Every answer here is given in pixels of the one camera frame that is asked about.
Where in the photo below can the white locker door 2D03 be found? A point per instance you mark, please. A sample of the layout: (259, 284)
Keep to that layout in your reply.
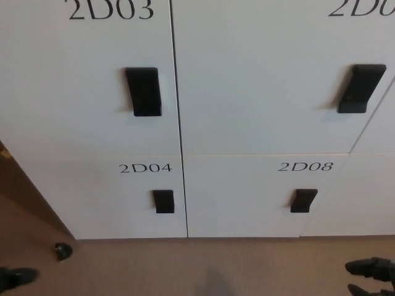
(77, 92)

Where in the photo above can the white locker door 2D07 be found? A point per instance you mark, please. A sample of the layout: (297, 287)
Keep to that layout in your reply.
(262, 77)

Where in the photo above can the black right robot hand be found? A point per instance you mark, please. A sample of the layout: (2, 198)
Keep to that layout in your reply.
(370, 266)

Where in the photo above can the white unnumbered short locker door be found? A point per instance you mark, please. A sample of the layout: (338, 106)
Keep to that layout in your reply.
(355, 197)

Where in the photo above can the white locker door 2D08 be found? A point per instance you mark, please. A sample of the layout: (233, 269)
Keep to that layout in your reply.
(247, 200)

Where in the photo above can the white unnumbered tall locker door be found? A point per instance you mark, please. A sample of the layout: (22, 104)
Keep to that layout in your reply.
(379, 129)

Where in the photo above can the white locker cabinet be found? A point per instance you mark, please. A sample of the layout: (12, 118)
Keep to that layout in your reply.
(180, 148)

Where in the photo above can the white locker door 2D04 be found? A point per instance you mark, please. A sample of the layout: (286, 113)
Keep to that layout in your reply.
(108, 209)

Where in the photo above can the brown wooden panel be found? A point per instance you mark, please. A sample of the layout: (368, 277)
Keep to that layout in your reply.
(27, 191)

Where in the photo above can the black round door stopper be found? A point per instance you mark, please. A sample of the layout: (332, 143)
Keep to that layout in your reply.
(63, 251)

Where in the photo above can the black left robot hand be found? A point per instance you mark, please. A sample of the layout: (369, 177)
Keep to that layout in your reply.
(17, 276)

